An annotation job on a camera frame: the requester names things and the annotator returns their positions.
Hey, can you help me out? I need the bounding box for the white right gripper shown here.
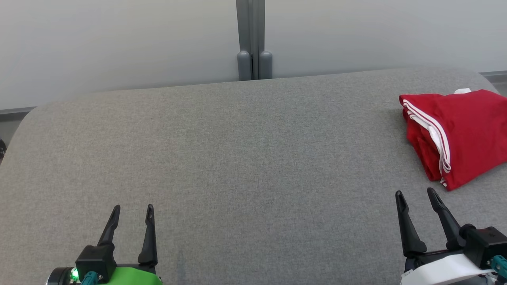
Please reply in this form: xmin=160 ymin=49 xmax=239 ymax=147
xmin=395 ymin=188 xmax=494 ymax=285

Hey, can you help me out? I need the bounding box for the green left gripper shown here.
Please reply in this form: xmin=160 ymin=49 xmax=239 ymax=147
xmin=98 ymin=204 xmax=163 ymax=285

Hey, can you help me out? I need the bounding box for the red shirt with white sleeves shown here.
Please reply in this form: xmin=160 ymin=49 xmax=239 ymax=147
xmin=399 ymin=88 xmax=507 ymax=191

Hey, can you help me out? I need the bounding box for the grey partition post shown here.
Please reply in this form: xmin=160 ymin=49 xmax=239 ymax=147
xmin=236 ymin=0 xmax=273 ymax=81

